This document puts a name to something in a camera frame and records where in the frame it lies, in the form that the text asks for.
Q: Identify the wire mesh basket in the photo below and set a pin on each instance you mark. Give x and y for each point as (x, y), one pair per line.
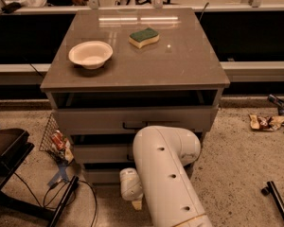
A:
(64, 156)

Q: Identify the green yellow sponge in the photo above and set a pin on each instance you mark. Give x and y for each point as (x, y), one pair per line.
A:
(144, 37)

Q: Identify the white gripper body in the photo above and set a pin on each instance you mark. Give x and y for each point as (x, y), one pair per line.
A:
(132, 188)

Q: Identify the black tray stand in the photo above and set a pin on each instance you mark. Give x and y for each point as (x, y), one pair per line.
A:
(14, 148)

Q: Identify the white paper bowl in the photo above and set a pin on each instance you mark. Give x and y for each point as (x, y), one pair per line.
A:
(90, 55)

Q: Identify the black floor bar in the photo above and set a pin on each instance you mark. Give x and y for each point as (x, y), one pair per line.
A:
(64, 200)
(270, 189)

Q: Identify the red soda can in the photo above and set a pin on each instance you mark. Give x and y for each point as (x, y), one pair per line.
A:
(57, 140)

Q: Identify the blue snack bag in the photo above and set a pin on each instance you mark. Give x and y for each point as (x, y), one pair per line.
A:
(278, 102)

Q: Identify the black floor bar left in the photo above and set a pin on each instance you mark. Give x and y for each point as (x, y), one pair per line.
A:
(64, 200)

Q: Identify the grey drawer cabinet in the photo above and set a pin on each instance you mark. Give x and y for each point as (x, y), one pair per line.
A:
(181, 69)

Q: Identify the black floor bar right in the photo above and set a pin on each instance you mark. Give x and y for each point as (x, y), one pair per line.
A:
(270, 189)

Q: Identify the snack wrapper on floor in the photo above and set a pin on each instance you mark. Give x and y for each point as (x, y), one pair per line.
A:
(265, 123)

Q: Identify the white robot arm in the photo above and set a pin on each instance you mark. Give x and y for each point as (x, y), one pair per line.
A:
(159, 179)

